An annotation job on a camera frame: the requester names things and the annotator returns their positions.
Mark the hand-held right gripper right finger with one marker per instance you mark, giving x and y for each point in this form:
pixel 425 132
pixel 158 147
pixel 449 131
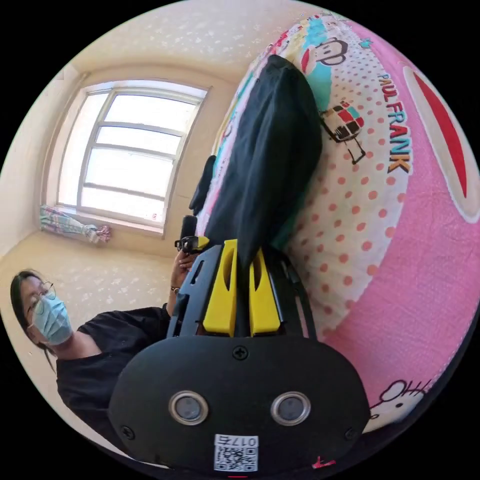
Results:
pixel 262 303

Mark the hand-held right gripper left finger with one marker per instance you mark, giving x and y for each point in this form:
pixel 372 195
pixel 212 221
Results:
pixel 221 300

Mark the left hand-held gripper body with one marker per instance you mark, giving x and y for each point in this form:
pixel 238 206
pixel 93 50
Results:
pixel 186 244

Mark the black long pants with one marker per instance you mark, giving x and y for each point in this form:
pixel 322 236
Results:
pixel 262 157

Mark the person's left forearm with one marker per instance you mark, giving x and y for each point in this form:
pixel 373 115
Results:
pixel 172 303

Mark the person's left hand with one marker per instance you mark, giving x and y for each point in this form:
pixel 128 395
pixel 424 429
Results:
pixel 180 272

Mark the window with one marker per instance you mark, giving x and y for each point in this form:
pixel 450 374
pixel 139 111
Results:
pixel 127 153

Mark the plaid curtain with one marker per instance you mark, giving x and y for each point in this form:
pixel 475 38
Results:
pixel 71 224

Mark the person's body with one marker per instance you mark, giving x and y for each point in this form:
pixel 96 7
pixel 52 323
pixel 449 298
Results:
pixel 101 360

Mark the bed with printed cartoon sheet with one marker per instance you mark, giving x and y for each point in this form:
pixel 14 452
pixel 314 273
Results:
pixel 393 262

